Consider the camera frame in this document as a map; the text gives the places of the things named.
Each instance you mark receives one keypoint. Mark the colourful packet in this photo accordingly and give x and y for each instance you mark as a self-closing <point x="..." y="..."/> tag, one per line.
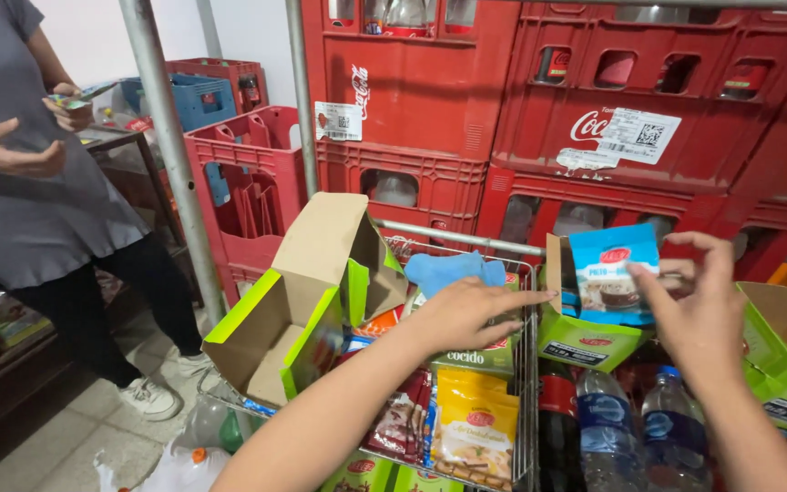
<point x="89" y="92"/>

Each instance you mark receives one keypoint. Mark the dark wooden table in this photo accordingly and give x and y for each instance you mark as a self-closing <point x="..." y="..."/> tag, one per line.
<point x="130" y="171"/>

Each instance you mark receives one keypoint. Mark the green box with white lettering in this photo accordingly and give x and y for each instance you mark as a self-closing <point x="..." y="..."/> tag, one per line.
<point x="479" y="359"/>

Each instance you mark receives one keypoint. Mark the person's right hand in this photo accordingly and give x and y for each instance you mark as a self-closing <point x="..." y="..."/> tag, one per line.
<point x="704" y="321"/>

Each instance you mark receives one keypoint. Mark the green packet with red logo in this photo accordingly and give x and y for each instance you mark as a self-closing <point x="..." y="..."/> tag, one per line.
<point x="359" y="475"/>
<point x="427" y="480"/>

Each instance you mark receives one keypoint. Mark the dark cola bottle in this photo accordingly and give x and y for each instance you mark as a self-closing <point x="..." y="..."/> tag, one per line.
<point x="557" y="423"/>

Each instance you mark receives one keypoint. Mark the person's left hand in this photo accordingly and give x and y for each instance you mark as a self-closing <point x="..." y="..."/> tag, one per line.
<point x="458" y="318"/>

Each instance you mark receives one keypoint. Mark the stack of red bottle crates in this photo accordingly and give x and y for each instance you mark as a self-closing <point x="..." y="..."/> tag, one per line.
<point x="434" y="95"/>

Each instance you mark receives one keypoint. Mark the grey metal pole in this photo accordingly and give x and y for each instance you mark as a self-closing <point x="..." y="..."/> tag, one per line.
<point x="303" y="102"/>
<point x="171" y="164"/>

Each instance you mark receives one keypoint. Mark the person's left fingers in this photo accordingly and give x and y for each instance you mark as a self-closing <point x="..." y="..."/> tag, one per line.
<point x="516" y="299"/>

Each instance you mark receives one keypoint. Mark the clear and green plastic bottles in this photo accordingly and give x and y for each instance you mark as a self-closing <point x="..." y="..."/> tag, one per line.
<point x="216" y="423"/>

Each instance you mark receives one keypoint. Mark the empty red plastic crate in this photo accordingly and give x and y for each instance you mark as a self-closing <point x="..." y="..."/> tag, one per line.
<point x="257" y="198"/>

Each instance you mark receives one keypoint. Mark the small green display carton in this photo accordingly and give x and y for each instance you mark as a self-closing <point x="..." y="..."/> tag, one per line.
<point x="581" y="341"/>

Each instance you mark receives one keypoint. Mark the yellow dessert mix packet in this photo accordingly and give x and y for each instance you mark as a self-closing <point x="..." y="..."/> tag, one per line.
<point x="475" y="430"/>

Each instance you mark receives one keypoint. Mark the green carton with red label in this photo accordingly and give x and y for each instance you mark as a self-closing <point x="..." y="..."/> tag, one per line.
<point x="786" y="355"/>

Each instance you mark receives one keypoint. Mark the orange packet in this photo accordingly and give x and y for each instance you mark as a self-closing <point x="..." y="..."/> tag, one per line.
<point x="380" y="322"/>

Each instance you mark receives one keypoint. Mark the open empty green carton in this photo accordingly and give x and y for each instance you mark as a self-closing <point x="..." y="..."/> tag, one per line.
<point x="305" y="300"/>

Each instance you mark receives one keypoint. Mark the clear water bottle blue label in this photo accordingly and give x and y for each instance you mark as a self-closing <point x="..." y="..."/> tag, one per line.
<point x="673" y="437"/>
<point x="605" y="437"/>

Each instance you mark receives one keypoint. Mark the large white paper label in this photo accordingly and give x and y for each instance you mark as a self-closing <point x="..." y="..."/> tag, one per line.
<point x="639" y="135"/>

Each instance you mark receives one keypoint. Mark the small red crate with bottle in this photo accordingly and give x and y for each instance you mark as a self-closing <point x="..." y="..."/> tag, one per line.
<point x="219" y="68"/>

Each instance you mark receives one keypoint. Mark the blue dessert mix packet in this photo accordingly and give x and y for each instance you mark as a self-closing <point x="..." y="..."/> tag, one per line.
<point x="609" y="273"/>

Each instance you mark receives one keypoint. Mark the blue plastic crate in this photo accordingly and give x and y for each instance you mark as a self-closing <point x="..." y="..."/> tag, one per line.
<point x="199" y="99"/>

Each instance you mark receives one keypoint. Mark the blue cloth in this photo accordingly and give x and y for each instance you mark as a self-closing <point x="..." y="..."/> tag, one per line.
<point x="451" y="270"/>

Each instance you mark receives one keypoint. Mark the small white paper label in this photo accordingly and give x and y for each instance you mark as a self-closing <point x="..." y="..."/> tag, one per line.
<point x="339" y="121"/>

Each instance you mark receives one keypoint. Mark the white jug with orange cap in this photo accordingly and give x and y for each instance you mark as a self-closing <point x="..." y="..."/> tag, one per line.
<point x="182" y="471"/>

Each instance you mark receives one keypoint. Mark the red dessert mix packet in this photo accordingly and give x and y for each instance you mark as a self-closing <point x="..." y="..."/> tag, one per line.
<point x="400" y="417"/>

